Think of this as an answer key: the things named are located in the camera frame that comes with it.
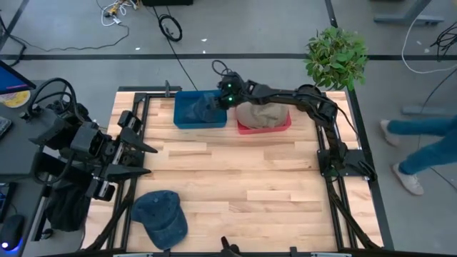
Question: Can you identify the black box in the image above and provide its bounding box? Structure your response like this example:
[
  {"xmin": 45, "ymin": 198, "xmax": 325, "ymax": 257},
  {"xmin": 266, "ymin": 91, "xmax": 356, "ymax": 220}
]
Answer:
[{"xmin": 141, "ymin": 0, "xmax": 194, "ymax": 6}]

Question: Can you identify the blue plastic bin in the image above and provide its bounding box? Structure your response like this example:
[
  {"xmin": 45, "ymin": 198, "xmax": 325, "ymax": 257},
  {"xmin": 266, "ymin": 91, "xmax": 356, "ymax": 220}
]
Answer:
[{"xmin": 173, "ymin": 89, "xmax": 229, "ymax": 130}]

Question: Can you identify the khaki baseball cap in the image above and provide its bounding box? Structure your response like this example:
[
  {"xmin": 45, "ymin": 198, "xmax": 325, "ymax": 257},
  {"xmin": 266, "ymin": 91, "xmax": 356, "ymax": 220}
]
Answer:
[{"xmin": 235, "ymin": 101, "xmax": 289, "ymax": 130}]

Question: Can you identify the computer monitor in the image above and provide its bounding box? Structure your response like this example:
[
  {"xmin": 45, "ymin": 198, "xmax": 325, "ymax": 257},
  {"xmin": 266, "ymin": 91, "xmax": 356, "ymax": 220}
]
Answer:
[{"xmin": 0, "ymin": 59, "xmax": 37, "ymax": 96}]

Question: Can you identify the white floor cable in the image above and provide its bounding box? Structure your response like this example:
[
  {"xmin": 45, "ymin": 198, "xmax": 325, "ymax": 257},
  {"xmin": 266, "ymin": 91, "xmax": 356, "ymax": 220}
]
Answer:
[{"xmin": 400, "ymin": 6, "xmax": 457, "ymax": 75}]

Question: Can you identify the red plastic bin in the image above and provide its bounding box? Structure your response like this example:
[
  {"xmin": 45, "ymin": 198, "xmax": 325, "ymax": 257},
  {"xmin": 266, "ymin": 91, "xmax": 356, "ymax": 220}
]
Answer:
[{"xmin": 236, "ymin": 101, "xmax": 293, "ymax": 136}]

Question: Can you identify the green leafy plant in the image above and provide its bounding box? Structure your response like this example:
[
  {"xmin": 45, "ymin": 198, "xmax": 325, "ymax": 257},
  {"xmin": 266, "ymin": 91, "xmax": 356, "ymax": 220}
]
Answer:
[{"xmin": 302, "ymin": 25, "xmax": 369, "ymax": 92}]

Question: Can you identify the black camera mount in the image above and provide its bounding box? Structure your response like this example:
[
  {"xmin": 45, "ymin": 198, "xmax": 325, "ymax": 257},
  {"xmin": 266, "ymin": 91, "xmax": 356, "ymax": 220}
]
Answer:
[{"xmin": 219, "ymin": 235, "xmax": 242, "ymax": 257}]

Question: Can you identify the black bag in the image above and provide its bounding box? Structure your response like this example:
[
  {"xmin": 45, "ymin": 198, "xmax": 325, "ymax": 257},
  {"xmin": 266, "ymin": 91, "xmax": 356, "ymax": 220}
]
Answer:
[{"xmin": 44, "ymin": 178, "xmax": 94, "ymax": 233}]

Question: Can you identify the person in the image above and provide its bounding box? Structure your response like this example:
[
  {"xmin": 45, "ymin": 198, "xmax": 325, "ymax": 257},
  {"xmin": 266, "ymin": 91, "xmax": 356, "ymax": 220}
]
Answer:
[{"xmin": 379, "ymin": 114, "xmax": 457, "ymax": 196}]

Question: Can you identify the yellow round disc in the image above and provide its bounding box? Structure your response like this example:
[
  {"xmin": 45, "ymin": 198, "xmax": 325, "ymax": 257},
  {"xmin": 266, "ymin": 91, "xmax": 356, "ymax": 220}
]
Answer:
[{"xmin": 0, "ymin": 90, "xmax": 31, "ymax": 109}]

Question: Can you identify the black coiled floor cable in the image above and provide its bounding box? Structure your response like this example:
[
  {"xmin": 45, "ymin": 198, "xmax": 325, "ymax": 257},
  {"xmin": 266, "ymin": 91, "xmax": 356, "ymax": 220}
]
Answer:
[{"xmin": 151, "ymin": 5, "xmax": 199, "ymax": 91}]

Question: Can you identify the grey desk leg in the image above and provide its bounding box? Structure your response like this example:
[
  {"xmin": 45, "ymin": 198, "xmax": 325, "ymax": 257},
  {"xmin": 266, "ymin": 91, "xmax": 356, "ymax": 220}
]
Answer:
[
  {"xmin": 373, "ymin": 0, "xmax": 446, "ymax": 26},
  {"xmin": 401, "ymin": 104, "xmax": 457, "ymax": 117}
]

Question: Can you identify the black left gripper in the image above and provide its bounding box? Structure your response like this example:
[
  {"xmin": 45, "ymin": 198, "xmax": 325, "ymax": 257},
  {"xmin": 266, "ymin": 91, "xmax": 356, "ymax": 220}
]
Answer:
[{"xmin": 86, "ymin": 110, "xmax": 159, "ymax": 201}]

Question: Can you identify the black desk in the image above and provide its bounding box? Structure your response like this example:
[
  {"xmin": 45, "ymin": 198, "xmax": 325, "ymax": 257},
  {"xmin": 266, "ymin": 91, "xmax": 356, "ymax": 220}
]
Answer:
[{"xmin": 0, "ymin": 80, "xmax": 69, "ymax": 183}]

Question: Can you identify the black aluminium table frame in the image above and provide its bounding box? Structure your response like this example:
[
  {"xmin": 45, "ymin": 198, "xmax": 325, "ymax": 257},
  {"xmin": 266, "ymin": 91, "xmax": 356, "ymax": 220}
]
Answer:
[{"xmin": 85, "ymin": 84, "xmax": 394, "ymax": 257}]

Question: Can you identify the white cable bundle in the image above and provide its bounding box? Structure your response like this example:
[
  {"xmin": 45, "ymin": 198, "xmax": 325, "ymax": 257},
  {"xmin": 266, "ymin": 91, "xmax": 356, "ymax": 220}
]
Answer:
[{"xmin": 96, "ymin": 0, "xmax": 140, "ymax": 28}]

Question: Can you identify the black computer mouse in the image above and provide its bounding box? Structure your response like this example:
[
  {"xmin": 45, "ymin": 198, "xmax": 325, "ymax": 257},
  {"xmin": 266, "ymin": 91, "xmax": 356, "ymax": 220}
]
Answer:
[{"xmin": 0, "ymin": 213, "xmax": 25, "ymax": 253}]

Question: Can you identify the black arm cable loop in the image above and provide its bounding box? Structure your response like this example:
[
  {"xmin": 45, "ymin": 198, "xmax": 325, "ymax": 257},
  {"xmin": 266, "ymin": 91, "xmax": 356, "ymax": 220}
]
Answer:
[{"xmin": 26, "ymin": 77, "xmax": 78, "ymax": 119}]

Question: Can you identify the thin black floor cable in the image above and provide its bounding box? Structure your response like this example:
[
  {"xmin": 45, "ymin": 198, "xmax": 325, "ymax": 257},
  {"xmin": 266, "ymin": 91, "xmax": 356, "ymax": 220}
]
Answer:
[{"xmin": 0, "ymin": 14, "xmax": 130, "ymax": 67}]

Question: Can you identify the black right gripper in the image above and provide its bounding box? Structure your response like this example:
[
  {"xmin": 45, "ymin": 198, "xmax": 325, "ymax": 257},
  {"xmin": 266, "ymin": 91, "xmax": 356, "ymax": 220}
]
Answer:
[{"xmin": 210, "ymin": 73, "xmax": 251, "ymax": 112}]

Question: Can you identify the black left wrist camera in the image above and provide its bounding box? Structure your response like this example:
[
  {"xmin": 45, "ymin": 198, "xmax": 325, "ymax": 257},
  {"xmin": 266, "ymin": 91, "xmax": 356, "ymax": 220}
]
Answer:
[{"xmin": 69, "ymin": 121, "xmax": 104, "ymax": 158}]

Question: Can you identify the black cable bundle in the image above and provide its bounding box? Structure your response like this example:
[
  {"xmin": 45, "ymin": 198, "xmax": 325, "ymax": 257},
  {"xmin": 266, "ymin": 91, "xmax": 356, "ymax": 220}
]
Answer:
[{"xmin": 430, "ymin": 23, "xmax": 457, "ymax": 64}]

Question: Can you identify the black keyboard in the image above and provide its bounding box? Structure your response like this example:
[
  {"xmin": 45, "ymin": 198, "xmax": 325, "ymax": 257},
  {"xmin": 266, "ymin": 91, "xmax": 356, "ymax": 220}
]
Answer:
[{"xmin": 0, "ymin": 116, "xmax": 14, "ymax": 138}]

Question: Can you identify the blue denim baseball cap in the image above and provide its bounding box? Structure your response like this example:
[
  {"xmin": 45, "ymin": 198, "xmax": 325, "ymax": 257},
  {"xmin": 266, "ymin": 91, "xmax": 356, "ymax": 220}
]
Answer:
[
  {"xmin": 130, "ymin": 189, "xmax": 189, "ymax": 251},
  {"xmin": 184, "ymin": 91, "xmax": 221, "ymax": 124}
]

